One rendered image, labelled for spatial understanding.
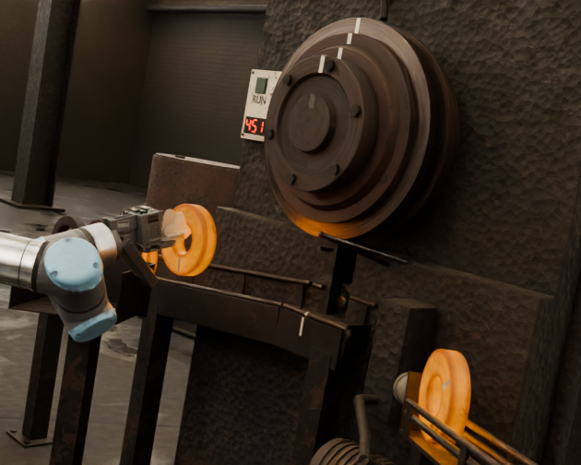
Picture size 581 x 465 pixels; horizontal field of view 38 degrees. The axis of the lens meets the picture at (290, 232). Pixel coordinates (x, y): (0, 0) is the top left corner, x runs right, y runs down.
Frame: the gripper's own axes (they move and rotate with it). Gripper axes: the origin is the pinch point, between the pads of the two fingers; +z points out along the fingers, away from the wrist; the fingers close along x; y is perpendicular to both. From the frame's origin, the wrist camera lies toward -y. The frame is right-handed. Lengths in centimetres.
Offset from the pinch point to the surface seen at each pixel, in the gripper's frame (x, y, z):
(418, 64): -37, 35, 31
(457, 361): -70, -7, 1
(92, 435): 85, -93, 15
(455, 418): -74, -13, -5
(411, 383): -60, -15, 2
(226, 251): 21.1, -16.2, 25.9
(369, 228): -32.7, 2.4, 21.4
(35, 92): 624, -56, 268
